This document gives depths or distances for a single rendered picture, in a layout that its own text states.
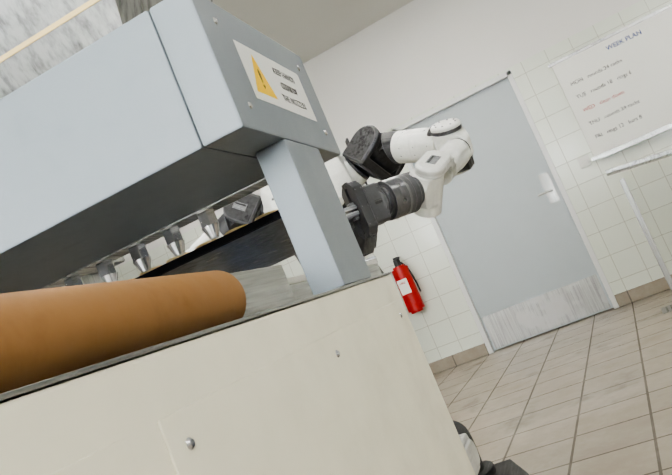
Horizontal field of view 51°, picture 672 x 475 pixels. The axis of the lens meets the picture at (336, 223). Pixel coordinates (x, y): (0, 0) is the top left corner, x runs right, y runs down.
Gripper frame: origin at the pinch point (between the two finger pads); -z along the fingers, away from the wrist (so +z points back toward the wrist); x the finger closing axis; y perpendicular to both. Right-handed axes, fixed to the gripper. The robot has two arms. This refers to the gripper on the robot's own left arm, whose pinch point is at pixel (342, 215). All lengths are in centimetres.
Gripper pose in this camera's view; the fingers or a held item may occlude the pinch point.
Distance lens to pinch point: 146.0
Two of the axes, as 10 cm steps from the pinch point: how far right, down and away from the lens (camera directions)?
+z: 8.3, -2.8, 4.8
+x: -3.8, -9.1, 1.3
